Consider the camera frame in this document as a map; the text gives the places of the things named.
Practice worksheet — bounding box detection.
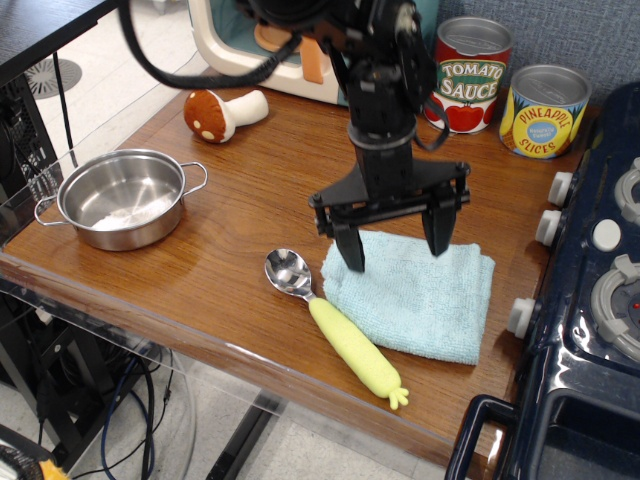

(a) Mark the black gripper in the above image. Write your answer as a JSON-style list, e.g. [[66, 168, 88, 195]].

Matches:
[[309, 145, 470, 273]]

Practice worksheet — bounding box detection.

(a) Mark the light blue cloth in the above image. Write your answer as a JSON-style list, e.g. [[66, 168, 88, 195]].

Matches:
[[321, 231, 495, 365]]

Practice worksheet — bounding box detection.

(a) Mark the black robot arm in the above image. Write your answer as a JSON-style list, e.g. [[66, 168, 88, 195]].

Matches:
[[238, 1, 470, 272]]

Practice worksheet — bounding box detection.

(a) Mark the tomato sauce can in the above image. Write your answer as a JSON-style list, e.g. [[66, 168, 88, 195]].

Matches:
[[432, 16, 514, 134]]

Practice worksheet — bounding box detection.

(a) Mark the pineapple slices can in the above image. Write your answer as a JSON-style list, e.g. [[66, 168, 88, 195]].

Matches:
[[499, 64, 592, 160]]

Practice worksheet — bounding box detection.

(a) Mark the plush brown mushroom toy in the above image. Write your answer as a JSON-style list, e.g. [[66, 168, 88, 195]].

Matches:
[[183, 90, 269, 144]]

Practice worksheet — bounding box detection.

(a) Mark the black table leg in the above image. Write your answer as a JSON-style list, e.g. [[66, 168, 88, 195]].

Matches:
[[205, 390, 284, 480]]

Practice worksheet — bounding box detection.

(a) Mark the teal toy microwave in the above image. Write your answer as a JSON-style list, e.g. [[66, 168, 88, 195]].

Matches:
[[188, 1, 436, 108]]

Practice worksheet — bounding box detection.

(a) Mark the dark blue toy stove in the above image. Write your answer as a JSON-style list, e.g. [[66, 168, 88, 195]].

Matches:
[[446, 83, 639, 479]]

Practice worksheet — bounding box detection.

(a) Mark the stainless steel pot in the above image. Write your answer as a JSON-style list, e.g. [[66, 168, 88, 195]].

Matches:
[[34, 149, 208, 252]]

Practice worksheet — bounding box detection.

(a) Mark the black desk at left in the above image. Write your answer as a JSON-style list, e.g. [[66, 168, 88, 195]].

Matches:
[[1, 0, 117, 86]]

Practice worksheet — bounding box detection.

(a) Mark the yellow object at corner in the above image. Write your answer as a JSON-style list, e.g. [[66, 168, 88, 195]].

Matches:
[[38, 460, 69, 480]]

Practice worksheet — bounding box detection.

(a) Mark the spoon with yellow handle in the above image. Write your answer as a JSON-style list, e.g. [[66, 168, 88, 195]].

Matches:
[[264, 248, 409, 410]]

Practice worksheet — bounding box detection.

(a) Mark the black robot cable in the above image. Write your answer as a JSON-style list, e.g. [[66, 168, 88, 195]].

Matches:
[[117, 0, 304, 91]]

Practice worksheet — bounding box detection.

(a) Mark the black floor cable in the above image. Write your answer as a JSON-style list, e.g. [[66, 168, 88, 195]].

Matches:
[[69, 349, 176, 480]]

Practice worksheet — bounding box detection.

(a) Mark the blue floor cable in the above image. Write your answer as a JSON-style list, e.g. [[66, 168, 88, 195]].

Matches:
[[99, 355, 156, 480]]

